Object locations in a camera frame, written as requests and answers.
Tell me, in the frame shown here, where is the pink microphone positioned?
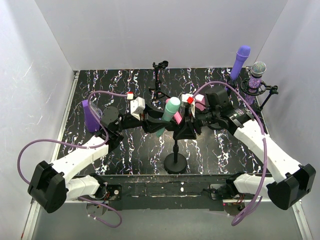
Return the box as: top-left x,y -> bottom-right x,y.
165,97 -> 182,125

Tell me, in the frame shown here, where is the teal green microphone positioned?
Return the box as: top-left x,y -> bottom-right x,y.
161,97 -> 182,124

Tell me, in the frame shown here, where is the round base stand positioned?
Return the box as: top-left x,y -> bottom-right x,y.
163,124 -> 187,174
225,77 -> 236,99

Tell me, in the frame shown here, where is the round base stand front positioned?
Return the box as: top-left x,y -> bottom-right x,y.
225,77 -> 236,99

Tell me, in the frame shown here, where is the black tripod mic stand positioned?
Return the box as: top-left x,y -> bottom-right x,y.
148,60 -> 169,101

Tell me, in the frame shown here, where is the glitter purple microphone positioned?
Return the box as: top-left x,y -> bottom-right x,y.
246,61 -> 267,94

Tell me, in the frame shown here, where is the purple plastic microphone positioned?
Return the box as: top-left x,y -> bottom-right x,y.
227,45 -> 251,81

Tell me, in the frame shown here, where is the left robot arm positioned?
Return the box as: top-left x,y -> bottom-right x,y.
27,100 -> 172,213

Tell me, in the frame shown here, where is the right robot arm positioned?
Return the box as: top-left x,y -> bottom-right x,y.
165,88 -> 316,210

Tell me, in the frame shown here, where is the pink metronome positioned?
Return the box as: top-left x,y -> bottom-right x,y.
195,94 -> 206,111

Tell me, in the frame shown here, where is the purple metronome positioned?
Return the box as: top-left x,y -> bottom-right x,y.
81,99 -> 103,133

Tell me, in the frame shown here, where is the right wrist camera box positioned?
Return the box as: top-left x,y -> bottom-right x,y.
180,93 -> 196,118

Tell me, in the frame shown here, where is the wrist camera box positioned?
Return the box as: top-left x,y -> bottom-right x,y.
130,97 -> 146,121
180,93 -> 196,118

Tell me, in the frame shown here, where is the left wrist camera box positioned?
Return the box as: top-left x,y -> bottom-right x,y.
130,97 -> 146,121

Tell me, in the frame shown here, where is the shock mount tripod stand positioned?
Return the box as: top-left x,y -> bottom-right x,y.
240,78 -> 279,113

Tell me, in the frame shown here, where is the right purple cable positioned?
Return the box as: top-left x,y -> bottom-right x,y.
191,81 -> 268,227

